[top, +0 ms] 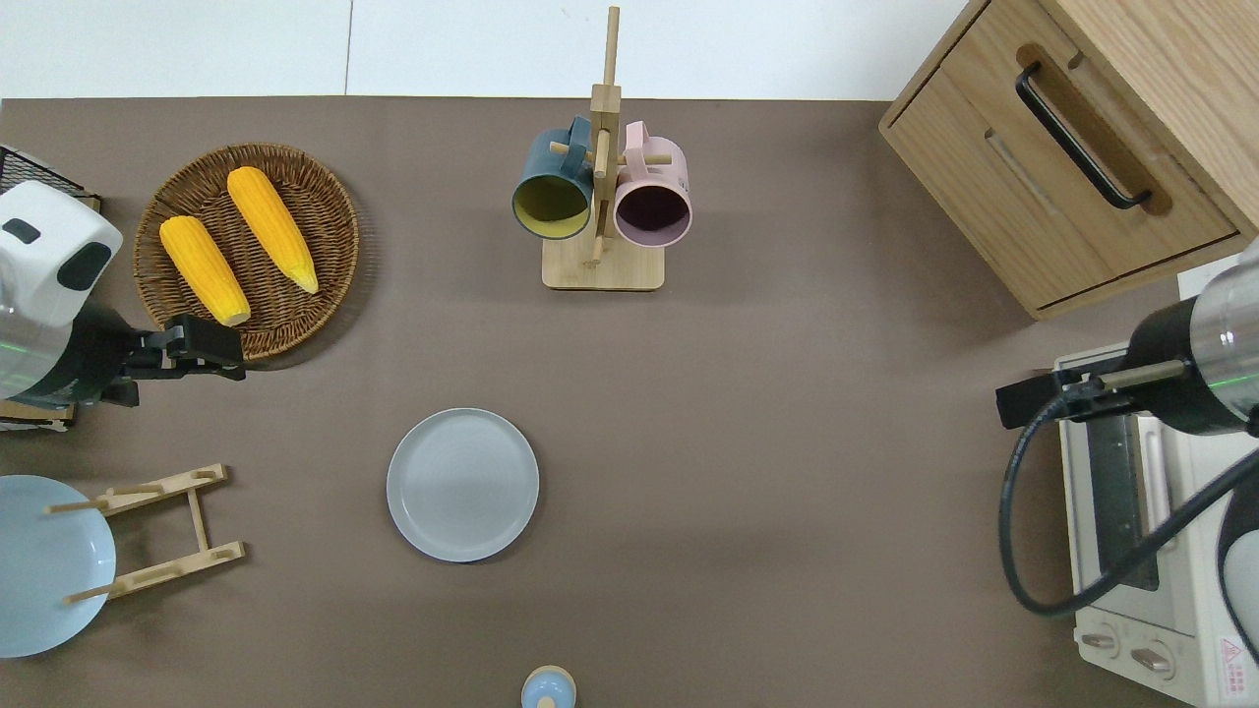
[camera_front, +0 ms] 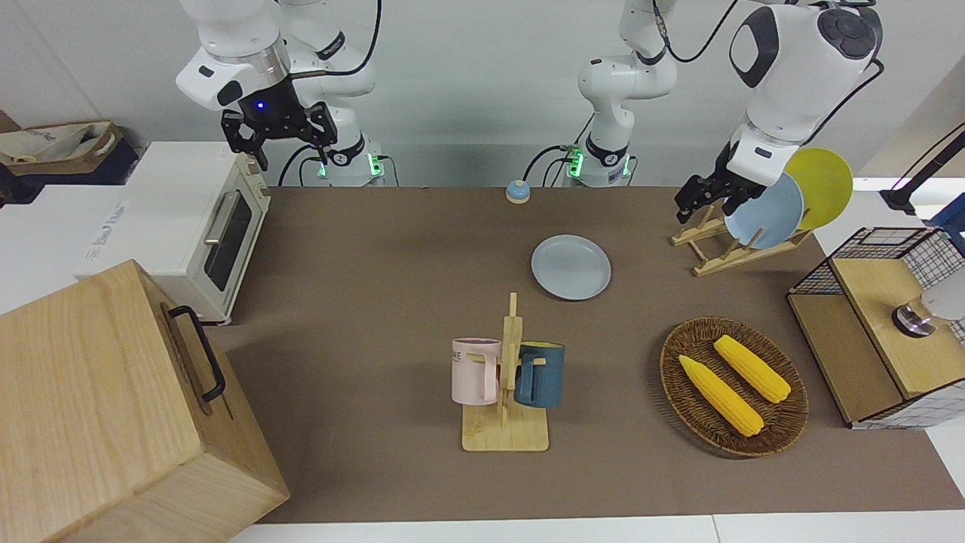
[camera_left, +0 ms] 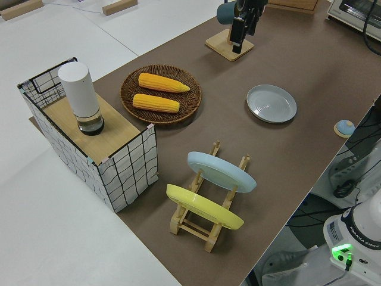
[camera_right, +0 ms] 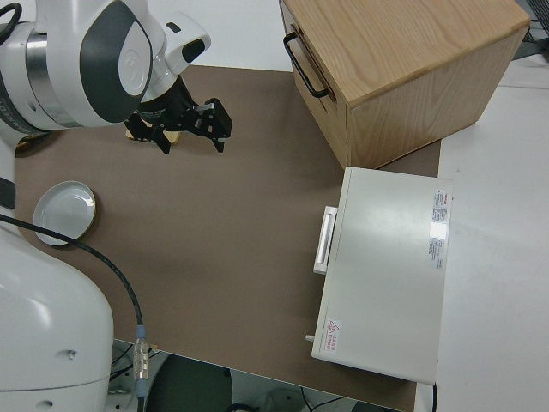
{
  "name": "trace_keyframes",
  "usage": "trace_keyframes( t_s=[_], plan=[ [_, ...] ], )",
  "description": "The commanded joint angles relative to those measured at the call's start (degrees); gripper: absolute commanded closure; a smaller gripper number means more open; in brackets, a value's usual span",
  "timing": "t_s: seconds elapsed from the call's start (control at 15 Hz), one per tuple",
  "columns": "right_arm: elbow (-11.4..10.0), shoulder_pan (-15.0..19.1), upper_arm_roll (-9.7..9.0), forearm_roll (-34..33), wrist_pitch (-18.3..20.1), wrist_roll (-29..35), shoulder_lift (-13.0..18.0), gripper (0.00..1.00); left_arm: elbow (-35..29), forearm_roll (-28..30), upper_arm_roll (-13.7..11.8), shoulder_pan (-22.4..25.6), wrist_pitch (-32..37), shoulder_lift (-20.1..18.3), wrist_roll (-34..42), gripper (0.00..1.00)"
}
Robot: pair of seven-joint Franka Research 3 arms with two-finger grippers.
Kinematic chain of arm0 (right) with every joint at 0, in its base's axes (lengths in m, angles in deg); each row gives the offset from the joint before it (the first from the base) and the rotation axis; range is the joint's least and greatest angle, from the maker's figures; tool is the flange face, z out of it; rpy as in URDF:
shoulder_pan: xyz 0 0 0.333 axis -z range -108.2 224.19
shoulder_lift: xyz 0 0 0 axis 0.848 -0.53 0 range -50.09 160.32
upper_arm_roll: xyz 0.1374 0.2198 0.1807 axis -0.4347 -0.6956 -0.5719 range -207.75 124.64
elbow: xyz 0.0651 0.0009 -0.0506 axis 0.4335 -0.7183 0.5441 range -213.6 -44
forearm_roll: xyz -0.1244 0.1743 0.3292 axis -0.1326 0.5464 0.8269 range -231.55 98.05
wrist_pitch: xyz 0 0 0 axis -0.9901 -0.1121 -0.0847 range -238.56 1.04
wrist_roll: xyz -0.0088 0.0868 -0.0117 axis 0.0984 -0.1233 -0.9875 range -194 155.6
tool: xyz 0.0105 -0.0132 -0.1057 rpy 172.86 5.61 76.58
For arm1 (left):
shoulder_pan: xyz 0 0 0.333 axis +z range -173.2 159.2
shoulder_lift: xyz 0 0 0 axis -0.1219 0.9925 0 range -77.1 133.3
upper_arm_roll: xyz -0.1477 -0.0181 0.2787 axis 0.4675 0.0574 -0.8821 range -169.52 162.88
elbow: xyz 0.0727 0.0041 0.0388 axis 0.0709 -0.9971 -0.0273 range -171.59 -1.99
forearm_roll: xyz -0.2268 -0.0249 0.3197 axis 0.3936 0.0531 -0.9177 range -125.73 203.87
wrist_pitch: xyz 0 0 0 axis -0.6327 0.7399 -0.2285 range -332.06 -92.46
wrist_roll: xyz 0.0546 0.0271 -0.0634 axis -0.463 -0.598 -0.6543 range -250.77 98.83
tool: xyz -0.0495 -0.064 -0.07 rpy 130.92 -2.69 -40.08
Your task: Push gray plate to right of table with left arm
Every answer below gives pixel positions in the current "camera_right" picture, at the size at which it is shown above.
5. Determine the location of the black round stool seat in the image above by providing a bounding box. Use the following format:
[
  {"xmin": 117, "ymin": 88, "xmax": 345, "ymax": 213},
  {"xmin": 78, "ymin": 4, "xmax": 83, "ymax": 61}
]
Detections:
[{"xmin": 143, "ymin": 354, "xmax": 234, "ymax": 412}]

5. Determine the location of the dark wire rack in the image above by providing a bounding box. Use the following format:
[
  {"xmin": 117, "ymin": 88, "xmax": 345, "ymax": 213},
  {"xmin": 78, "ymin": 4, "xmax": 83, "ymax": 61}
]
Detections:
[{"xmin": 520, "ymin": 15, "xmax": 549, "ymax": 62}]

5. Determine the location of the brown table mat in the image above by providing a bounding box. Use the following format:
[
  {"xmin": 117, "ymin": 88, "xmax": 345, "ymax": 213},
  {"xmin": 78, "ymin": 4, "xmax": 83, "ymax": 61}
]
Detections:
[{"xmin": 15, "ymin": 64, "xmax": 443, "ymax": 412}]

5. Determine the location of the gray round plate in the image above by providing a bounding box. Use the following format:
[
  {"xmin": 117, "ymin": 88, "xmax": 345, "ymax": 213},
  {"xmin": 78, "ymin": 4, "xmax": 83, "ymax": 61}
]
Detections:
[{"xmin": 33, "ymin": 180, "xmax": 97, "ymax": 247}]

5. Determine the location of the white oven door handle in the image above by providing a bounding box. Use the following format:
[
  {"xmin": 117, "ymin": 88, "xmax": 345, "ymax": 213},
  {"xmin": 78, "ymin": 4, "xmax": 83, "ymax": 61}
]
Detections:
[{"xmin": 312, "ymin": 206, "xmax": 339, "ymax": 276}]

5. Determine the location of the small light wooden block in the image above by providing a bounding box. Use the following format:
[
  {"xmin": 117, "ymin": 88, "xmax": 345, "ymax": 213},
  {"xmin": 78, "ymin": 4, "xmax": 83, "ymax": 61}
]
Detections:
[{"xmin": 124, "ymin": 127, "xmax": 181, "ymax": 145}]

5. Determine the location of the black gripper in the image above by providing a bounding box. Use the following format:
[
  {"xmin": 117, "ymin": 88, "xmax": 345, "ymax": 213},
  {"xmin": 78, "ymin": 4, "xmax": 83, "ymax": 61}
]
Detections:
[{"xmin": 124, "ymin": 79, "xmax": 233, "ymax": 155}]

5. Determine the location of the black cable with metal connector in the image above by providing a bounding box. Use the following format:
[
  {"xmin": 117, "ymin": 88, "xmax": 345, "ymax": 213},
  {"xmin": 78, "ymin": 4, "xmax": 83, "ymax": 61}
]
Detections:
[{"xmin": 0, "ymin": 214, "xmax": 152, "ymax": 412}]

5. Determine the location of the white toaster oven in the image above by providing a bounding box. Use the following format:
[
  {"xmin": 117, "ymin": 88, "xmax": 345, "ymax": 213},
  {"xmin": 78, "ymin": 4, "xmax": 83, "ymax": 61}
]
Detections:
[{"xmin": 311, "ymin": 166, "xmax": 455, "ymax": 385}]

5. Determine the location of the black metal drawer handle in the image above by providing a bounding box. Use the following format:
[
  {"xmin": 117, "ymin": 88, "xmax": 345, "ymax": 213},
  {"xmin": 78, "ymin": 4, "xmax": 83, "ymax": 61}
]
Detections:
[{"xmin": 282, "ymin": 33, "xmax": 331, "ymax": 100}]

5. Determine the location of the wooden drawer cabinet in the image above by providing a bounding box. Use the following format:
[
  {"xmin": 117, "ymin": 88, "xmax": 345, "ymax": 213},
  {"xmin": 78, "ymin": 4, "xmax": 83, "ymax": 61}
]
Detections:
[{"xmin": 278, "ymin": 0, "xmax": 531, "ymax": 170}]

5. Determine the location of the brown wooden object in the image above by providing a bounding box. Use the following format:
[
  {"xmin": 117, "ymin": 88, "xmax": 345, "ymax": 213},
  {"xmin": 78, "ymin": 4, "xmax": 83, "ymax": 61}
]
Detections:
[{"xmin": 15, "ymin": 132, "xmax": 49, "ymax": 154}]

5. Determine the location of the thin black floor cable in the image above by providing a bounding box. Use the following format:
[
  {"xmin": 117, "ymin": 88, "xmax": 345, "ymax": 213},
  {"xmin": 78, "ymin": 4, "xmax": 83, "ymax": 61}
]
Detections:
[{"xmin": 298, "ymin": 385, "xmax": 347, "ymax": 412}]

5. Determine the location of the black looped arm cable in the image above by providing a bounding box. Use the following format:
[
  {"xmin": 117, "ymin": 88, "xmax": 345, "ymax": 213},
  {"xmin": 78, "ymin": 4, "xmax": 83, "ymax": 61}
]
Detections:
[{"xmin": 0, "ymin": 2, "xmax": 23, "ymax": 34}]

